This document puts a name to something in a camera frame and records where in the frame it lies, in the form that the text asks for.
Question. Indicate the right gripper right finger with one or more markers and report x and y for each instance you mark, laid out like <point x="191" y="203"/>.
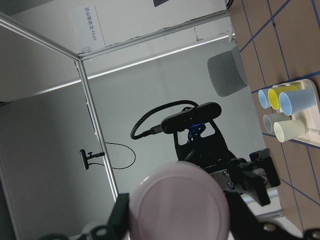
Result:
<point x="245" y="226"/>

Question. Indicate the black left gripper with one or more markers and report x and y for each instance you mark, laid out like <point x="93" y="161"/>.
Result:
<point x="232" y="174"/>

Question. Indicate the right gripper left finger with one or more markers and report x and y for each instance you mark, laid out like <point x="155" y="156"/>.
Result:
<point x="117" y="225"/>

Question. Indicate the pink plastic cup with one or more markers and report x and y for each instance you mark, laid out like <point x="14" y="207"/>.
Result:
<point x="178" y="201"/>

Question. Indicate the cream plastic cup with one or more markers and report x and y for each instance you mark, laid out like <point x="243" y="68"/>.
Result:
<point x="289" y="129"/>

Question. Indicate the grey plastic cup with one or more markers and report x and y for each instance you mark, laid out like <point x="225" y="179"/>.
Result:
<point x="270" y="119"/>

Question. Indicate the blue cup near grey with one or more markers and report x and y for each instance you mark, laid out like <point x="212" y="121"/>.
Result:
<point x="292" y="102"/>

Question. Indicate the blue cup near pink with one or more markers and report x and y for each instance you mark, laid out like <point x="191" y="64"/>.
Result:
<point x="263" y="98"/>

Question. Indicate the yellow plastic cup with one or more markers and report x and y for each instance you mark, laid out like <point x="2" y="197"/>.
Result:
<point x="274" y="94"/>

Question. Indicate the cream plastic tray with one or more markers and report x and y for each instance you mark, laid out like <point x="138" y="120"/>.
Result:
<point x="310" y="116"/>

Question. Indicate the grey office chair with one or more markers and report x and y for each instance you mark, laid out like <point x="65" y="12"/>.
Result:
<point x="227" y="72"/>

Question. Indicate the black webcam on frame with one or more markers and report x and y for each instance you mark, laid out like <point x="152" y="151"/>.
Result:
<point x="86" y="157"/>

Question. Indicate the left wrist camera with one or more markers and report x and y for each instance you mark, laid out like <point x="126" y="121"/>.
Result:
<point x="200" y="114"/>

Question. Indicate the white wall sign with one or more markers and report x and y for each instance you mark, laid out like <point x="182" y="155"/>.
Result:
<point x="86" y="28"/>

